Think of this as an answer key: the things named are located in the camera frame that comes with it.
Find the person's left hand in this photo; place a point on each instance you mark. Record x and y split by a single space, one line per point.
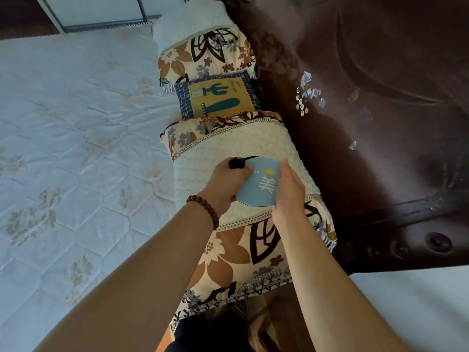
223 183

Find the person's right hand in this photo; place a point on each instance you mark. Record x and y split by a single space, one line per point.
291 201

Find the light blue eye mask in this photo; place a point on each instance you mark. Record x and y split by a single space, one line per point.
262 186

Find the person's right forearm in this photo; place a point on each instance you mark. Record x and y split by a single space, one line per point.
329 296

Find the person's left forearm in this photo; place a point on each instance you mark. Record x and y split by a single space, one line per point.
139 289

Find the person's dark trouser leg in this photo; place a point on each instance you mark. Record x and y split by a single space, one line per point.
212 333

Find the floral pillow with white towel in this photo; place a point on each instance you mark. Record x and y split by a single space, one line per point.
190 21
234 139

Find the blue checked cactus cushion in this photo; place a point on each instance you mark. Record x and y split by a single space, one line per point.
220 98

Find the group of shiny headboard stickers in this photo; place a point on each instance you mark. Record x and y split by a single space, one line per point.
306 97

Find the dark wooden headboard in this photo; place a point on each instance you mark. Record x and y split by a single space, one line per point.
384 142

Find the white quilted mattress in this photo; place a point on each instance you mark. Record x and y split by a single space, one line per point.
73 142

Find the white sliding door wardrobe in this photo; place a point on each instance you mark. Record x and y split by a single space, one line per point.
102 10

